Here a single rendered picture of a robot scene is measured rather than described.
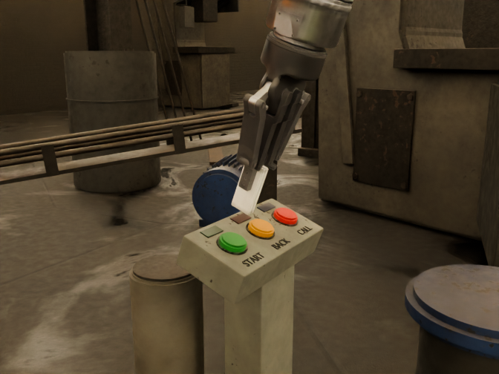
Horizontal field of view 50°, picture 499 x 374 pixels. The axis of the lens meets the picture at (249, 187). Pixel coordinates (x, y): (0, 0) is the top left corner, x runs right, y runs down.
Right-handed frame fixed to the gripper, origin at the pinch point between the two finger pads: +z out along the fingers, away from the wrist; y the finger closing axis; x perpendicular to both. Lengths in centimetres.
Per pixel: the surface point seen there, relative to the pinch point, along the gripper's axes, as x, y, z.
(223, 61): -452, -649, 165
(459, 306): 29.5, -33.9, 16.7
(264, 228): 1.2, -6.8, 8.2
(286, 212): 0.3, -14.9, 8.3
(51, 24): -662, -482, 185
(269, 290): 6.4, -4.2, 15.4
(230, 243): 0.9, 1.7, 8.2
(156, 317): -7.2, 2.3, 27.3
